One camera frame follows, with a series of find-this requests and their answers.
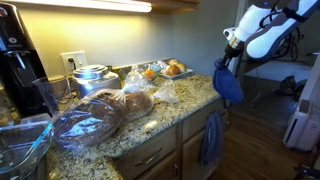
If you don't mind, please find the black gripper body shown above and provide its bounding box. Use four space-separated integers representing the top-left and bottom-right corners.
222 27 245 60

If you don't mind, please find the blue cloth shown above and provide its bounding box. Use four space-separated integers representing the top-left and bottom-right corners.
212 65 245 104

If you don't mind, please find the grey cloth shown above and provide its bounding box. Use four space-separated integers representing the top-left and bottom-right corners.
199 111 224 167

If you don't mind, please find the white fruit tray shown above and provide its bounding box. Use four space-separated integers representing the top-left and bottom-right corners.
160 68 194 80

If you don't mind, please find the yellow round fruit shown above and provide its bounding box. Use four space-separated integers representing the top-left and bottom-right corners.
175 63 188 74

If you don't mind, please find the orange round fruit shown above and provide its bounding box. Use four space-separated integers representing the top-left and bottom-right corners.
166 65 181 77

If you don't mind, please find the pale round fruit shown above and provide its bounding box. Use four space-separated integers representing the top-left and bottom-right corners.
167 58 180 67

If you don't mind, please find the white floor mat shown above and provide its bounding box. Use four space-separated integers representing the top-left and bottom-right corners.
245 59 313 83

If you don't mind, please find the narrow wooden drawer front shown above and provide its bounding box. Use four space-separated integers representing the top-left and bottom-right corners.
182 97 225 142

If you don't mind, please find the bicycle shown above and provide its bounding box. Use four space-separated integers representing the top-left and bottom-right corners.
278 28 305 63

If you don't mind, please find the empty clear plastic bag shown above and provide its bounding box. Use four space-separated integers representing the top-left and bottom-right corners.
153 79 181 105

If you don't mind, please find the dark bag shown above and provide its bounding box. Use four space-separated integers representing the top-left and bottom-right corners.
275 75 306 98

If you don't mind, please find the bagged bowl with orange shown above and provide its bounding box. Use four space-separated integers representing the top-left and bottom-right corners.
132 61 168 83

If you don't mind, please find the small bagged round bread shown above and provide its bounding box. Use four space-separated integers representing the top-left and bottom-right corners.
122 71 156 122

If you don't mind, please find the wooden cabinet door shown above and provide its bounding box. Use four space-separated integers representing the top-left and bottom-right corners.
181 129 219 180

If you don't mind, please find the white air purifier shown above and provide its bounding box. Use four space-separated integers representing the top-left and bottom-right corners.
283 99 320 153

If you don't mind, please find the wide wooden drawer front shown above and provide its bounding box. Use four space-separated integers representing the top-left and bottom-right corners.
114 124 178 180

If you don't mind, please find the silver pot with lid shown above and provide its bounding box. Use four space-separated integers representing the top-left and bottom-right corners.
71 64 122 99

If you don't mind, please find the under-cabinet light strip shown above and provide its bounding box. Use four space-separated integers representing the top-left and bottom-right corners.
6 0 153 14

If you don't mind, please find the black stand base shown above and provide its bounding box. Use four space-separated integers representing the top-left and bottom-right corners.
294 164 320 180

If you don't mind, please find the large bagged brown bread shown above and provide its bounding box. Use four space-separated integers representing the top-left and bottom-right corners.
52 89 127 150

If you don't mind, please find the clear glass pitcher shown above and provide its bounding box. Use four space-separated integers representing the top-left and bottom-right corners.
32 75 74 116

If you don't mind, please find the black soda machine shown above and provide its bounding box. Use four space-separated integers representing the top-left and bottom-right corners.
0 2 51 118

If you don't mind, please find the clear glass bowl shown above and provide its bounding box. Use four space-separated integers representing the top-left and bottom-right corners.
0 120 54 176

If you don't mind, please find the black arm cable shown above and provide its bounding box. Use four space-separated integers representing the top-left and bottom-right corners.
259 0 312 29

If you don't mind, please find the wooden wall cabinet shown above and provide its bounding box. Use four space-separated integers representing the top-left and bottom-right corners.
146 0 201 15

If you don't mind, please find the metal drawer handle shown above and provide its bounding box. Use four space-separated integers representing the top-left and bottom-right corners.
134 147 164 168

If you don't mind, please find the white wall outlet plate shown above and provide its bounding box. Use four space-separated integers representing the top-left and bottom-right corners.
60 50 88 76

